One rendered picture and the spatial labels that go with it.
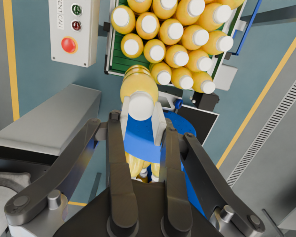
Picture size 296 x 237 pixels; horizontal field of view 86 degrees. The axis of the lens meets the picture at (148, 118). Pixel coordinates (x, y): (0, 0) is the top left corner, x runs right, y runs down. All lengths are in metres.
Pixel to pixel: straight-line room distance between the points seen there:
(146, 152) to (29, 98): 1.69
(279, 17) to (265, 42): 1.21
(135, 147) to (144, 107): 0.24
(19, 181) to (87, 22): 0.68
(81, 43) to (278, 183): 3.14
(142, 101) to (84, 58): 0.31
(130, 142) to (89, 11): 0.36
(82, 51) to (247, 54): 1.63
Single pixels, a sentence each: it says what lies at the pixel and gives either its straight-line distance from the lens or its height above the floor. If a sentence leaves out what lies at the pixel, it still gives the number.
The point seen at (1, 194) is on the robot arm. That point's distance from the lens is 0.85.
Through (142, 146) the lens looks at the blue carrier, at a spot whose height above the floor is 1.23.
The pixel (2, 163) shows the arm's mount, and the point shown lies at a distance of 0.87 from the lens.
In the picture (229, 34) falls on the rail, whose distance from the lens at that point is 0.69.
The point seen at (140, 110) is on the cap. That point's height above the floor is 1.37.
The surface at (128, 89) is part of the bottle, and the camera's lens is 0.26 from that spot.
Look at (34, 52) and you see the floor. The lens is 1.84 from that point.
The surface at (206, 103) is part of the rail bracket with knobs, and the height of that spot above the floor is 1.00.
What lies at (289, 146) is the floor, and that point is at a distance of 2.79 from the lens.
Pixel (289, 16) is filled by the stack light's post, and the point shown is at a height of 1.02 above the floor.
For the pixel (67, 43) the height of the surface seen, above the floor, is 1.11.
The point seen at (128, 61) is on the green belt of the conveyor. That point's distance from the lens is 0.69.
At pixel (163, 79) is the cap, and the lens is 0.49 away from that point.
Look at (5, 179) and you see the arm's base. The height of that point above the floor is 1.10.
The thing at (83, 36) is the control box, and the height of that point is 1.10.
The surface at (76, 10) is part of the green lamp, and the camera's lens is 0.50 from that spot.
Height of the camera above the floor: 1.58
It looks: 63 degrees down
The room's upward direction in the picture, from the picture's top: 173 degrees clockwise
